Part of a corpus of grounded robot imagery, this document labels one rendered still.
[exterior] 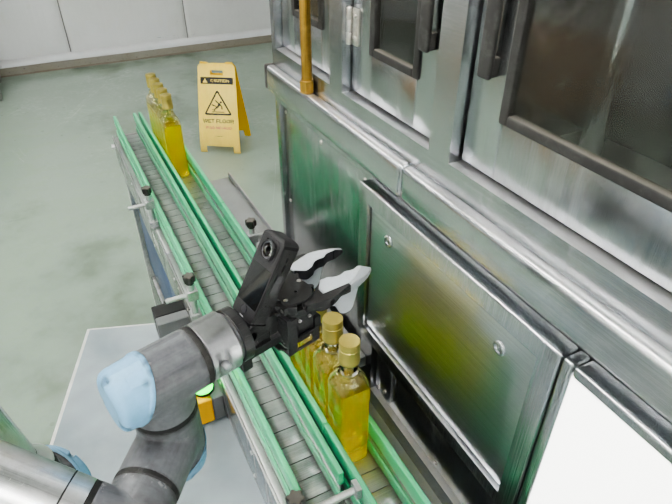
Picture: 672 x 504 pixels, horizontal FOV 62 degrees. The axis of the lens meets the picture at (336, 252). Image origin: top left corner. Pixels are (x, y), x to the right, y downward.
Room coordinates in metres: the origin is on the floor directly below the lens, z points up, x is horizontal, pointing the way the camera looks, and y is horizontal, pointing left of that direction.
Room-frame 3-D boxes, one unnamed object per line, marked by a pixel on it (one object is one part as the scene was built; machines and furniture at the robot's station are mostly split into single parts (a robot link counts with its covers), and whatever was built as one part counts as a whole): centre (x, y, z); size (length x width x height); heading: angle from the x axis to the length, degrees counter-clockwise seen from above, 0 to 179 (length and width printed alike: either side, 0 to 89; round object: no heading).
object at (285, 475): (1.28, 0.45, 0.93); 1.75 x 0.01 x 0.08; 27
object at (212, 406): (0.83, 0.29, 0.79); 0.07 x 0.07 x 0.07; 27
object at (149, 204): (1.40, 0.56, 0.94); 0.07 x 0.04 x 0.13; 117
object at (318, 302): (0.56, 0.02, 1.32); 0.09 x 0.05 x 0.02; 119
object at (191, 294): (0.99, 0.35, 0.94); 0.07 x 0.04 x 0.13; 117
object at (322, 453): (1.32, 0.39, 0.93); 1.75 x 0.01 x 0.08; 27
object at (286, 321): (0.54, 0.08, 1.29); 0.12 x 0.08 x 0.09; 132
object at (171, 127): (1.74, 0.54, 1.02); 0.06 x 0.06 x 0.28; 27
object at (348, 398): (0.64, -0.02, 0.99); 0.06 x 0.06 x 0.21; 28
